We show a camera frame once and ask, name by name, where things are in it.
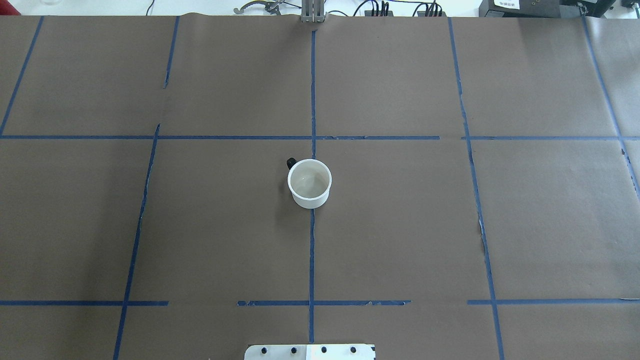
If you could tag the white smiley face mug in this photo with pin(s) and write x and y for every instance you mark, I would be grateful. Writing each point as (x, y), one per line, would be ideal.
(309, 182)

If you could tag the brown paper table cover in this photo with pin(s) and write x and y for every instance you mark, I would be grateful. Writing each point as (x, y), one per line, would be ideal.
(484, 205)

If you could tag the black power strip left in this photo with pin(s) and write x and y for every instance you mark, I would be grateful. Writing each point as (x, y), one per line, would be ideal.
(379, 9)

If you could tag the black power strip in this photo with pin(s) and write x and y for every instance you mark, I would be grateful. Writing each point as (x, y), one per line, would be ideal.
(379, 9)
(430, 9)

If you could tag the white metal mounting plate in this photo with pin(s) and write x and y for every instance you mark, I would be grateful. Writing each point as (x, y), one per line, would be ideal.
(331, 351)

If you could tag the black power strip right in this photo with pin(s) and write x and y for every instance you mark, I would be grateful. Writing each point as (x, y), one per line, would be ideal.
(430, 9)

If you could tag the black equipment box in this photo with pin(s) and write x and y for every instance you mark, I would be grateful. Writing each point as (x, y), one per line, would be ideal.
(553, 9)

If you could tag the grey aluminium camera post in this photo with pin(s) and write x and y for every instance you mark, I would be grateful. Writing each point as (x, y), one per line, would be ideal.
(313, 11)

